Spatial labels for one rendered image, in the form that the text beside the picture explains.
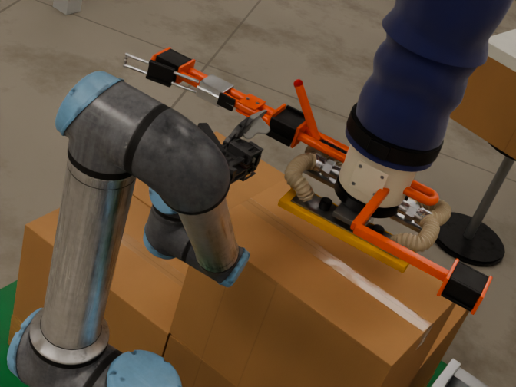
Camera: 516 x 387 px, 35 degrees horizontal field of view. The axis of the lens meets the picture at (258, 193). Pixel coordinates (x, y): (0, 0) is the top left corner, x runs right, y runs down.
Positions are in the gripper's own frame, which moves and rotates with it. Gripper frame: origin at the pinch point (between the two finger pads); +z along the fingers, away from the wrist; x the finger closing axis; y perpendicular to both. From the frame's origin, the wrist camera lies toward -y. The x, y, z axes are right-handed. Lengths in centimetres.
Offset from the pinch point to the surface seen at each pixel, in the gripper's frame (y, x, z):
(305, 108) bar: 5.4, 7.0, 10.9
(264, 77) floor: -128, -124, 253
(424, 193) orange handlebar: 38.9, -0.1, 17.0
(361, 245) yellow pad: 34.2, -11.3, 0.9
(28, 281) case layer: -59, -91, -4
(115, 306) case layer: -25, -75, -4
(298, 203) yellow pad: 16.2, -10.5, 0.2
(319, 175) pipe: 14.3, -8.2, 12.0
